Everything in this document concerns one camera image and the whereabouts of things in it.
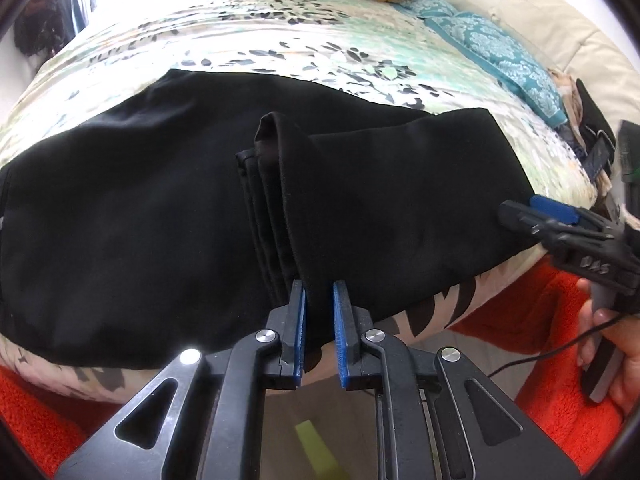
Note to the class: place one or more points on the cream padded headboard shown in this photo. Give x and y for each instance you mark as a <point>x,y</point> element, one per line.
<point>550,20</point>

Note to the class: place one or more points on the hanging dark coats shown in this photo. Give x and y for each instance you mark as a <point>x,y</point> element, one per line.
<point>40,30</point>

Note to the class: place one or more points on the yellow-green strip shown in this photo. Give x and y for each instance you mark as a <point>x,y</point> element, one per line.
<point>315,445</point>

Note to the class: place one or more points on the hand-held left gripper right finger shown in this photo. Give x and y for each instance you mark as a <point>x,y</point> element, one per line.
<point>341,340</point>

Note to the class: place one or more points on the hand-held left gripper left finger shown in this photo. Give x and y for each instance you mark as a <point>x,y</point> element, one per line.
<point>300,330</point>

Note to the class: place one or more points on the black pants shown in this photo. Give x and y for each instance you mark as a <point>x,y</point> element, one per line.
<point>150,210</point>

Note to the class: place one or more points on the large teal patterned pillow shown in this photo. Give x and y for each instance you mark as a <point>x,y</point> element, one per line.
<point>495,55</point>

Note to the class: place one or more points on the bed with floral sheet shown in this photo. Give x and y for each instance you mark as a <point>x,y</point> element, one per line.
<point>300,45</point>

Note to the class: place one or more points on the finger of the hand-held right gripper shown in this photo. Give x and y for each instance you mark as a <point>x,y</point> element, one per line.
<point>552,208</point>
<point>520,217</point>

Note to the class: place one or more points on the small teal patterned pillow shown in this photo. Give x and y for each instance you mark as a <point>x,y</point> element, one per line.
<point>430,6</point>

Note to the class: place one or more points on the black garment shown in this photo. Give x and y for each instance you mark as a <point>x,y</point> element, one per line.
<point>592,110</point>

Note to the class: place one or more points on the beige patterned cloth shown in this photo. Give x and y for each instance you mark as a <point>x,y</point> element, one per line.
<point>565,95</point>

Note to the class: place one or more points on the person's right hand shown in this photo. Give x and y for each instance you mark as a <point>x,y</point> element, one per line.
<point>632,360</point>

